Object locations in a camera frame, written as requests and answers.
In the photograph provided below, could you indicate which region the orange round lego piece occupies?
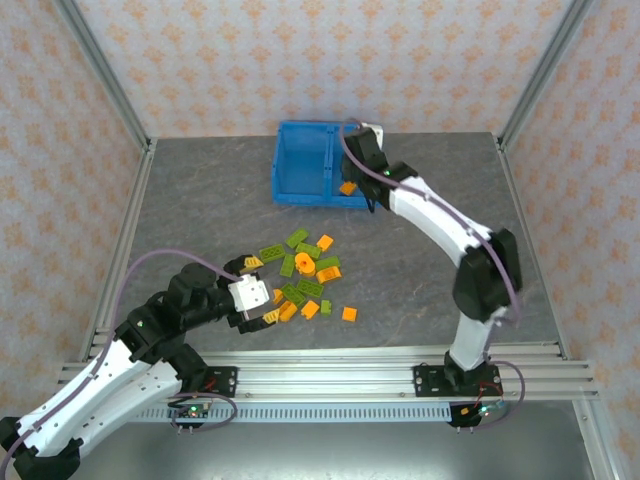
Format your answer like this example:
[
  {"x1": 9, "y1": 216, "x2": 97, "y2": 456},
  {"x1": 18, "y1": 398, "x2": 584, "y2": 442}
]
[{"x1": 293, "y1": 252, "x2": 318, "y2": 278}]

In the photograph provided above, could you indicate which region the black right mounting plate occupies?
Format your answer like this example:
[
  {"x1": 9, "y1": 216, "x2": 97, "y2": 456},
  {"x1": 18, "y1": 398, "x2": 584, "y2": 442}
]
[{"x1": 412, "y1": 363, "x2": 503, "y2": 400}]

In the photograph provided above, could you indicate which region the short purple cable loop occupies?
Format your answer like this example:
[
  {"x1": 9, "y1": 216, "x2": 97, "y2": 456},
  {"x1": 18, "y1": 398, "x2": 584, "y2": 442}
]
[{"x1": 168, "y1": 393, "x2": 239, "y2": 434}]

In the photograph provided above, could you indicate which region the short aluminium profile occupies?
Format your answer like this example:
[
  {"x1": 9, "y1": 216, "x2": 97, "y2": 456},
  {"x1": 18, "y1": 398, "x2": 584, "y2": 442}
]
[{"x1": 572, "y1": 399, "x2": 621, "y2": 480}]

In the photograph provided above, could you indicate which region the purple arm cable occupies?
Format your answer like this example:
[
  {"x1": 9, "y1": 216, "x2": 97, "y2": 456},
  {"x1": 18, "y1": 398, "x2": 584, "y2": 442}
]
[
  {"x1": 338, "y1": 117, "x2": 526, "y2": 431},
  {"x1": 0, "y1": 248, "x2": 246, "y2": 480}
]

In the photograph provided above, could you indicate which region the white slotted cable duct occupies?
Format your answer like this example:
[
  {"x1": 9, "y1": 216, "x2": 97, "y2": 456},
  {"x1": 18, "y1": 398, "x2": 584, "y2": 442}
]
[{"x1": 134, "y1": 402, "x2": 454, "y2": 424}]

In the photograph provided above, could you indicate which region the black mounting plate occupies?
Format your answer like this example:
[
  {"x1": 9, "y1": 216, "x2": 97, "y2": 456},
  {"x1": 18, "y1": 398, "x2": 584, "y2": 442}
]
[
  {"x1": 199, "y1": 366, "x2": 240, "y2": 400},
  {"x1": 412, "y1": 363, "x2": 503, "y2": 400}
]

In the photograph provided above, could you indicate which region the aluminium frame post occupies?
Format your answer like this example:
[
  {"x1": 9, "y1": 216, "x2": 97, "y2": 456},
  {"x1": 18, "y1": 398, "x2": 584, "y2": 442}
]
[
  {"x1": 52, "y1": 0, "x2": 151, "y2": 151},
  {"x1": 499, "y1": 0, "x2": 589, "y2": 149}
]

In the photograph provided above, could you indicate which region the aluminium side rail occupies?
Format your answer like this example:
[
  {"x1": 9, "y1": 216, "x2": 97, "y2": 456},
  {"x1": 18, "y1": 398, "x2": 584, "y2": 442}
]
[
  {"x1": 494, "y1": 132, "x2": 571, "y2": 359},
  {"x1": 79, "y1": 137, "x2": 159, "y2": 361}
]

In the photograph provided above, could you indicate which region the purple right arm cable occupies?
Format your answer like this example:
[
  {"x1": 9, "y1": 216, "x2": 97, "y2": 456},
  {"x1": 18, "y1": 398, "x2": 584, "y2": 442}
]
[{"x1": 338, "y1": 117, "x2": 526, "y2": 431}]

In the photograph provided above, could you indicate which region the aluminium front rail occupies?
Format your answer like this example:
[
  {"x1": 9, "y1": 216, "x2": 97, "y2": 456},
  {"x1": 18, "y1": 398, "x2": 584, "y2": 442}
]
[{"x1": 57, "y1": 342, "x2": 601, "y2": 401}]

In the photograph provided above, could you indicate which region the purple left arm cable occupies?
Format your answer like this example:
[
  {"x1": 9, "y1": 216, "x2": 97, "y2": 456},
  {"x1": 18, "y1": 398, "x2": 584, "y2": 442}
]
[{"x1": 0, "y1": 248, "x2": 246, "y2": 480}]

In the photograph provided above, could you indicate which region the blue divided plastic bin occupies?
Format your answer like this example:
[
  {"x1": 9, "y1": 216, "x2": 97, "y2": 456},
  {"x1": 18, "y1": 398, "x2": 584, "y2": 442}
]
[{"x1": 271, "y1": 119, "x2": 386, "y2": 211}]

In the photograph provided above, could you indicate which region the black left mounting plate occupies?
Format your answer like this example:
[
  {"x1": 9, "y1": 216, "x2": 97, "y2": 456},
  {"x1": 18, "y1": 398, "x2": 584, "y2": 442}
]
[{"x1": 199, "y1": 366, "x2": 240, "y2": 400}]

